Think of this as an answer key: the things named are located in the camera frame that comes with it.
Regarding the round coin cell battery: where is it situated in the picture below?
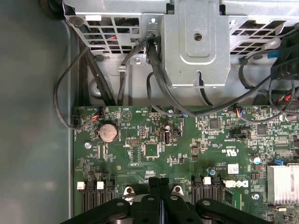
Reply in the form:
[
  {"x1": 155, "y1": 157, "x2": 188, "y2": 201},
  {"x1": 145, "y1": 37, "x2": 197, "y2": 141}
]
[{"x1": 96, "y1": 122, "x2": 118, "y2": 143}]

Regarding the black open PC case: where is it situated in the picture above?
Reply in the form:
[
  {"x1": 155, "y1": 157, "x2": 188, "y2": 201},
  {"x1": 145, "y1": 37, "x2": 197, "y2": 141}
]
[{"x1": 0, "y1": 0, "x2": 271, "y2": 224}]

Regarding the silver metal drive cage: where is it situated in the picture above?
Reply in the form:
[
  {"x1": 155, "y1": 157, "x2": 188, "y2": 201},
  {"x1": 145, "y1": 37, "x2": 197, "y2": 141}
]
[{"x1": 62, "y1": 0, "x2": 299, "y2": 107}]

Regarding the RAM slot with white latch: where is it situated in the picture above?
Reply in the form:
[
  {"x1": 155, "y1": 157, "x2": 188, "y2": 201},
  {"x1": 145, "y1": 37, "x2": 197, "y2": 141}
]
[
  {"x1": 202, "y1": 176, "x2": 212, "y2": 202},
  {"x1": 222, "y1": 180, "x2": 242, "y2": 206},
  {"x1": 76, "y1": 181, "x2": 86, "y2": 217},
  {"x1": 95, "y1": 180, "x2": 106, "y2": 209}
]

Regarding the silver finned heatsink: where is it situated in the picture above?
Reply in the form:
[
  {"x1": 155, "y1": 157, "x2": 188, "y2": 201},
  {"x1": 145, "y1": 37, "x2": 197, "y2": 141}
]
[{"x1": 267, "y1": 164, "x2": 299, "y2": 204}]

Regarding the thin black looped wire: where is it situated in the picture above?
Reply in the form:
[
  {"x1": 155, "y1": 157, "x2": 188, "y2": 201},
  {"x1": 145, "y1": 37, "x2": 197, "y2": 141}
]
[{"x1": 53, "y1": 45, "x2": 94, "y2": 129}]

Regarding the flat black cable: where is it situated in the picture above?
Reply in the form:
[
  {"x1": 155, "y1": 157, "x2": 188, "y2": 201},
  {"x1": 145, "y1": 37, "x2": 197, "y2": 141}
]
[{"x1": 78, "y1": 42, "x2": 117, "y2": 107}]

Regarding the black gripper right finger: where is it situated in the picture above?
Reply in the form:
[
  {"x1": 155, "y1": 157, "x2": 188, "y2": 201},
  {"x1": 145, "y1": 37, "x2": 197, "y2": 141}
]
[{"x1": 161, "y1": 177, "x2": 280, "y2": 224}]

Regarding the black power connector bundle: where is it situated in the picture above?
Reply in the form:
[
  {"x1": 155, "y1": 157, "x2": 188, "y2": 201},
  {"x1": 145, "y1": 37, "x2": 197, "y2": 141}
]
[{"x1": 268, "y1": 22, "x2": 299, "y2": 113}]

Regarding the thick black cable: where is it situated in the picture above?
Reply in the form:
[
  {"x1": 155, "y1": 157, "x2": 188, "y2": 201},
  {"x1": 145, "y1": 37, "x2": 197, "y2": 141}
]
[{"x1": 146, "y1": 32, "x2": 185, "y2": 116}]

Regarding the green motherboard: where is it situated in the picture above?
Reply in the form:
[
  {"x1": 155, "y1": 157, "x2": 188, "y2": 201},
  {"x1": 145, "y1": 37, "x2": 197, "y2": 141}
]
[{"x1": 73, "y1": 105, "x2": 299, "y2": 224}]

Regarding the black RAM slot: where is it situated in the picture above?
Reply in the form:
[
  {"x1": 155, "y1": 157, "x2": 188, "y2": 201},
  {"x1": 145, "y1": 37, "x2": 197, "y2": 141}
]
[
  {"x1": 105, "y1": 180, "x2": 116, "y2": 204},
  {"x1": 213, "y1": 177, "x2": 223, "y2": 204},
  {"x1": 192, "y1": 177, "x2": 202, "y2": 204},
  {"x1": 85, "y1": 180, "x2": 95, "y2": 212}
]

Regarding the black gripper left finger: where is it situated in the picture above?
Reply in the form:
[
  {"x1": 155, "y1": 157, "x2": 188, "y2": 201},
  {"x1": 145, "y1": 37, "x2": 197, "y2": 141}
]
[{"x1": 61, "y1": 177, "x2": 162, "y2": 224}]

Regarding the long grey cable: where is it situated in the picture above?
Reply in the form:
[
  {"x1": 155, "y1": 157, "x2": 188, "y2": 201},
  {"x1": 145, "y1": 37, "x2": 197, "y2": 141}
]
[{"x1": 184, "y1": 51, "x2": 299, "y2": 118}]

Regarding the internal USB port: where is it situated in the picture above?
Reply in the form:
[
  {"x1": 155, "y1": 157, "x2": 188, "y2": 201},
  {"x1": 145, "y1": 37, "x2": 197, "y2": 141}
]
[{"x1": 162, "y1": 131, "x2": 172, "y2": 145}]

